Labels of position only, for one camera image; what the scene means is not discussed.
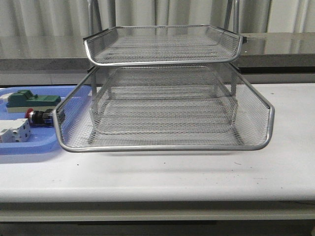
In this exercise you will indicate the silver mesh tray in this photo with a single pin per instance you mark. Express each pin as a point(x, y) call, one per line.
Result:
point(253, 119)
point(162, 46)
point(164, 115)

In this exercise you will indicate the red emergency push button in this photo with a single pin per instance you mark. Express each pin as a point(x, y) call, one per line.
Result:
point(40, 118)

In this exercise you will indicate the white circuit breaker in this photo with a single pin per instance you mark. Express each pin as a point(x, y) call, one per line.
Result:
point(15, 131)

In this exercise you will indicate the small white part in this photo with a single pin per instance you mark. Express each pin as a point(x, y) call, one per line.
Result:
point(5, 97)

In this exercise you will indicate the green and beige switch block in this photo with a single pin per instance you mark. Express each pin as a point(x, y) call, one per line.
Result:
point(22, 100)

